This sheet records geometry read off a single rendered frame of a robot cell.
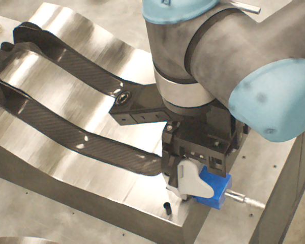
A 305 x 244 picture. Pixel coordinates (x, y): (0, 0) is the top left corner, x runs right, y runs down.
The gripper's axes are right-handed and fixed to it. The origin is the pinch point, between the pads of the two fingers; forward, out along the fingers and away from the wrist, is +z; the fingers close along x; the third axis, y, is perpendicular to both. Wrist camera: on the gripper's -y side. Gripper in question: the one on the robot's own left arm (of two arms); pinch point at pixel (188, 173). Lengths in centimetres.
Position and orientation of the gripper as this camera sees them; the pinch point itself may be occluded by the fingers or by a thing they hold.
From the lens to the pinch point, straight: 87.1
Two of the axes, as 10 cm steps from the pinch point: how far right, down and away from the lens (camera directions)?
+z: 1.2, 5.9, 8.0
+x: 4.5, -7.5, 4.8
